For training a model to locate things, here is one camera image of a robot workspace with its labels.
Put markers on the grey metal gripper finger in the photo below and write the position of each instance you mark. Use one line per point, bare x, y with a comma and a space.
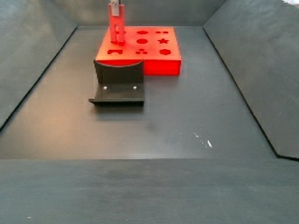
115, 4

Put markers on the red shape-sorter block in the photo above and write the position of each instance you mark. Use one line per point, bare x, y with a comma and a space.
151, 44

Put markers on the black curved holder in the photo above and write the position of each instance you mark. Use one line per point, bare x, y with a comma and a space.
120, 84

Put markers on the red double-square peg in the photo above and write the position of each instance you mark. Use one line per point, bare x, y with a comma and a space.
117, 25

